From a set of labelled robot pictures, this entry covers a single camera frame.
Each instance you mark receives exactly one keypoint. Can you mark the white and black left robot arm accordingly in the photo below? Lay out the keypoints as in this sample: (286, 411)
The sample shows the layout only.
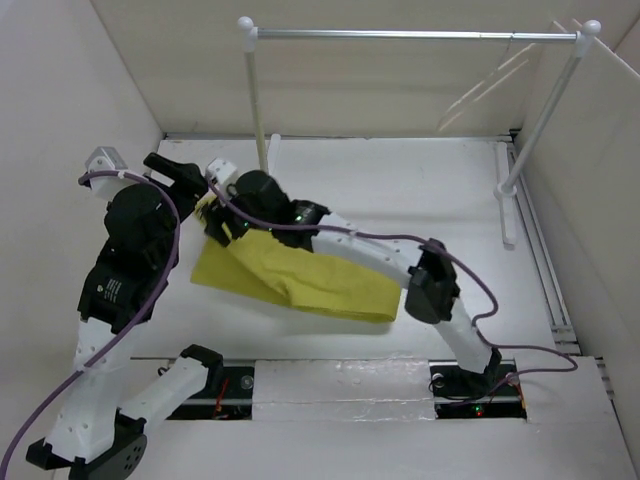
(96, 435)

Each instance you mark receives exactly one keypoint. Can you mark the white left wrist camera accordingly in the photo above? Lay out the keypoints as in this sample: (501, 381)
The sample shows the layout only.
(104, 159)

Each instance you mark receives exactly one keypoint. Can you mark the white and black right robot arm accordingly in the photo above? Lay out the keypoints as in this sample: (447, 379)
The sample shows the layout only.
(424, 269)

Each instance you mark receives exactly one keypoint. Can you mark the beige trouser hanger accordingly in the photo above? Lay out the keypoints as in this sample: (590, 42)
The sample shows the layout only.
(506, 65)

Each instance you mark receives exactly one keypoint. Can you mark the white foam block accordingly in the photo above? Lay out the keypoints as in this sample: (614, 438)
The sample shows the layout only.
(342, 390)

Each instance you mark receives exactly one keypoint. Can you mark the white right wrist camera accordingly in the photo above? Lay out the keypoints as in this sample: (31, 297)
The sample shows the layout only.
(221, 172)

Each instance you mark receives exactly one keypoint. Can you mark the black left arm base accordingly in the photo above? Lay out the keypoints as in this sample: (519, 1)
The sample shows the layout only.
(233, 400)

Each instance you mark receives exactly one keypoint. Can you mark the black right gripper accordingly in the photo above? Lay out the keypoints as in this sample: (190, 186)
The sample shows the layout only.
(217, 214)

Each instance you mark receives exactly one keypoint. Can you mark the white clothes rack with metal bar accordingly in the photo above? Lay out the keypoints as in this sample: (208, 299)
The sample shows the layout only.
(398, 83)

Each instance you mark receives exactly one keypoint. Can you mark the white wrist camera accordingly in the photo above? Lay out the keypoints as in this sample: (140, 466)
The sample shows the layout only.
(104, 159)
(221, 172)

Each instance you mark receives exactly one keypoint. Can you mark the yellow trousers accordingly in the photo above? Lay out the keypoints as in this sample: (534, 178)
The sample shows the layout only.
(257, 266)

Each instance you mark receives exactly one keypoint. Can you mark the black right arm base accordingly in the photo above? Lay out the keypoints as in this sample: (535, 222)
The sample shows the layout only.
(458, 397)

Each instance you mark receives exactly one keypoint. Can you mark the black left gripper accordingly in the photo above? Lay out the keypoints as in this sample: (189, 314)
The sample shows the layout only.
(188, 177)

